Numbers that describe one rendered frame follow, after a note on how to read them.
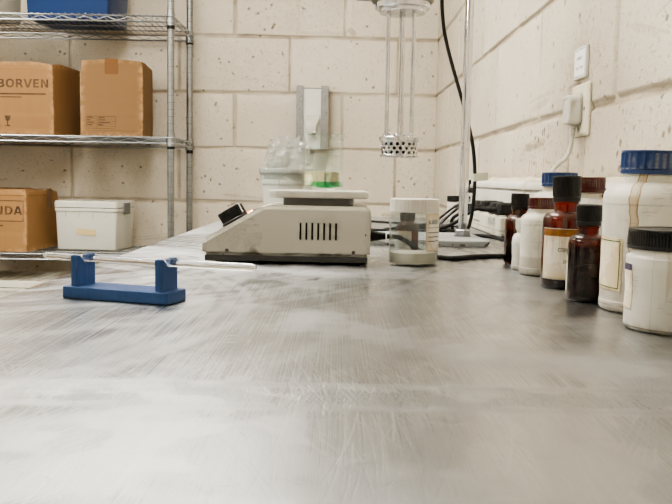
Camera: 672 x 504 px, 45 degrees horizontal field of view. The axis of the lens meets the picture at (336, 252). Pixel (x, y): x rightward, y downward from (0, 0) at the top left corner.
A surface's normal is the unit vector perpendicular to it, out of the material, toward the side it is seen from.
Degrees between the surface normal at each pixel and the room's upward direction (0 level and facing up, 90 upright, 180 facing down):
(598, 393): 0
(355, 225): 90
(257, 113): 90
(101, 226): 92
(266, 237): 90
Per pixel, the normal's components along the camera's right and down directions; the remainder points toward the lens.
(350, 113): 0.00, 0.09
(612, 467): 0.02, -1.00
